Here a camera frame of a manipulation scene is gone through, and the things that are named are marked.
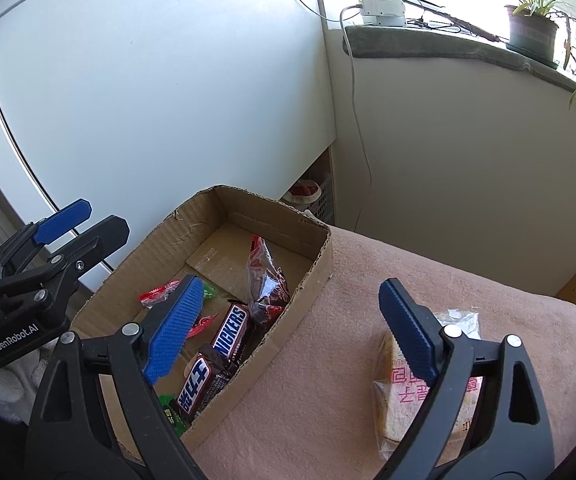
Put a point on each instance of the brown chocolate bar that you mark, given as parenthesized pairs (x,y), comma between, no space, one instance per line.
(200,380)
(233,332)

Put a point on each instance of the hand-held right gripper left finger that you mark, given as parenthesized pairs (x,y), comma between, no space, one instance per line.
(177,330)

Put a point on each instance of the grey window sill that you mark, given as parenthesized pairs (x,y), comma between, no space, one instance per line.
(418,45)

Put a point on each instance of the large clear brown cake packet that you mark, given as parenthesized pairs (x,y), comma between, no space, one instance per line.
(268,285)

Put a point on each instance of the brown cardboard box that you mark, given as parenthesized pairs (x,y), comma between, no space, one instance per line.
(288,240)

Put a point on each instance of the potted spider plant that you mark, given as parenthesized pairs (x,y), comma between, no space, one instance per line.
(530,30)

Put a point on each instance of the red chocolate cake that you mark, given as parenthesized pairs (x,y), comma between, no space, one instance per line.
(160,295)

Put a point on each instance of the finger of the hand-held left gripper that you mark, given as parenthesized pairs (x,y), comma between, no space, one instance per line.
(62,220)
(97,240)

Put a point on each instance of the white wardrobe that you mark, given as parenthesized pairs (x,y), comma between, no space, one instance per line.
(167,85)

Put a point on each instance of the dark thin stick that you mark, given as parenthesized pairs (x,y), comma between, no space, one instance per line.
(458,22)

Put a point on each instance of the dark green candy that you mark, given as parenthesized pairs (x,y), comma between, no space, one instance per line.
(172,415)

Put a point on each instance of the sliced bread bag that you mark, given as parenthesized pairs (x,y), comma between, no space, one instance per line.
(393,400)

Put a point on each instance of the white power adapter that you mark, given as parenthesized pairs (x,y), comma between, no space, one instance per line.
(383,10)

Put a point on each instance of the white plastic basket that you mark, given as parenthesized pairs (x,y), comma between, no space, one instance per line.
(320,205)

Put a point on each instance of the light green candy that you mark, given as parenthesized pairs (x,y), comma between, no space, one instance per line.
(210,292)

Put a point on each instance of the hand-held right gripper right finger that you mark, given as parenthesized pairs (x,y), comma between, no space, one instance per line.
(413,325)

